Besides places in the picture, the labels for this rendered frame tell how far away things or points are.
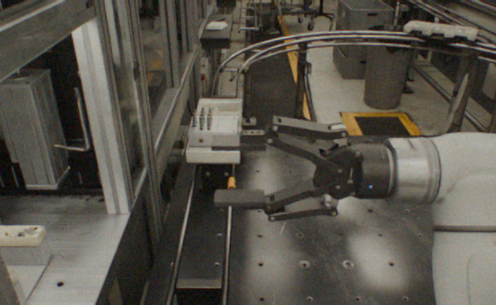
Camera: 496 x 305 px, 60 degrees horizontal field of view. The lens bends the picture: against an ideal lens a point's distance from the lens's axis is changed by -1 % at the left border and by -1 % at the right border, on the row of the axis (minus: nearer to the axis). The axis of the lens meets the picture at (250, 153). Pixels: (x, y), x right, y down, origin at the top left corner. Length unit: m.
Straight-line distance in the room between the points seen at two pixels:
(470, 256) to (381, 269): 0.54
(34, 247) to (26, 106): 0.27
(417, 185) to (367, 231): 0.65
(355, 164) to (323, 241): 0.60
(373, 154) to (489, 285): 0.20
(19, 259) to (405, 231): 0.92
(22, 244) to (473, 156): 0.68
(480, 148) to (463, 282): 0.17
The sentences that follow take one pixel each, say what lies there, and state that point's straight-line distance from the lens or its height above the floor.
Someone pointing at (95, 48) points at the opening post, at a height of 1.24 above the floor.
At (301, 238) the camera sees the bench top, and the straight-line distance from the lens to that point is 1.16.
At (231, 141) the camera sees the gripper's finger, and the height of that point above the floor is 1.17.
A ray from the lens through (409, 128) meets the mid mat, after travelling 3.43.
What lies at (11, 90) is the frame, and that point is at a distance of 0.91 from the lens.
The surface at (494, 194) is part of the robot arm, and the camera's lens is 0.61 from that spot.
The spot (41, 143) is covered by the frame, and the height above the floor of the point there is 1.03.
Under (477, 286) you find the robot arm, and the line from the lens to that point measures 0.59.
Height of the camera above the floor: 1.43
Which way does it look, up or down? 29 degrees down
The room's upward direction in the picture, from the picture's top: straight up
